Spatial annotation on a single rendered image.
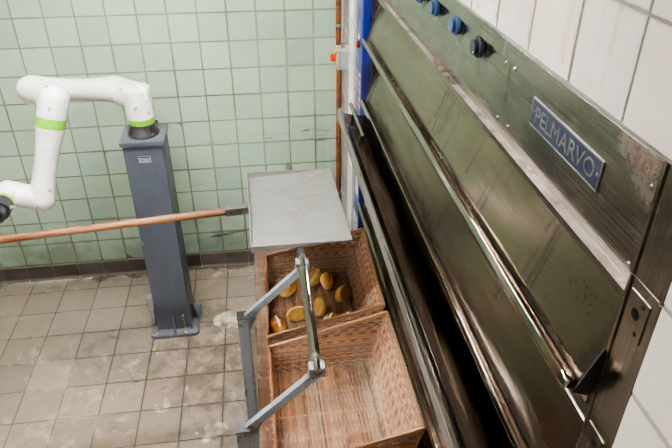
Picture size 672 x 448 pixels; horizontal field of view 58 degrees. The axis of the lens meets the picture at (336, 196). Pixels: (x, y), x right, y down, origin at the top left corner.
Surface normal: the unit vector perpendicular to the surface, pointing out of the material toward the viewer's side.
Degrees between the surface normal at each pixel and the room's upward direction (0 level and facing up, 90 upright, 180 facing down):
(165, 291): 90
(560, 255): 70
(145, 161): 90
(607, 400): 90
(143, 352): 0
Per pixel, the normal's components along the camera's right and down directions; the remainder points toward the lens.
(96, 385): 0.00, -0.86
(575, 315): -0.93, -0.23
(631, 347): -0.99, 0.07
